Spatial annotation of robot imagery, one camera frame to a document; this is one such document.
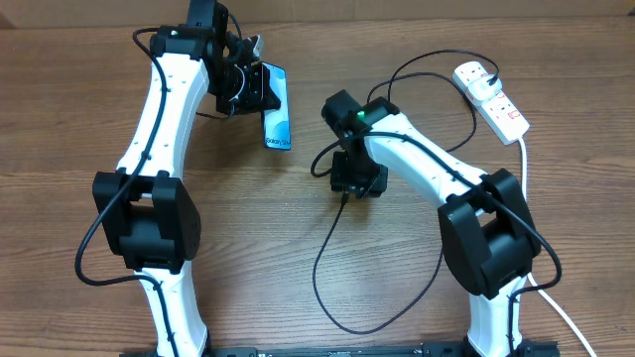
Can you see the blue smartphone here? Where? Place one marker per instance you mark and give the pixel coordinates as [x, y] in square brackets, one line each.
[277, 122]

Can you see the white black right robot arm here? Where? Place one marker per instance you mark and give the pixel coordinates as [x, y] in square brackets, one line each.
[489, 238]

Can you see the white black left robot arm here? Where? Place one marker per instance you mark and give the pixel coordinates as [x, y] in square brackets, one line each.
[144, 209]

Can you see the white charger adapter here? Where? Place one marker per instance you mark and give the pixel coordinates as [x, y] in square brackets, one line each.
[484, 88]

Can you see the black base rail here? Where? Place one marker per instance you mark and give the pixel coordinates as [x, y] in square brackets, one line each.
[430, 349]

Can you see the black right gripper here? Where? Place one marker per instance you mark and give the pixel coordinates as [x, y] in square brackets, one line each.
[345, 182]

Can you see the white power strip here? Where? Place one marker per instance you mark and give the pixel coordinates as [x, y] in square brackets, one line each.
[500, 113]

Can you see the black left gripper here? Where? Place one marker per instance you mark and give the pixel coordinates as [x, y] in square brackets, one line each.
[255, 100]

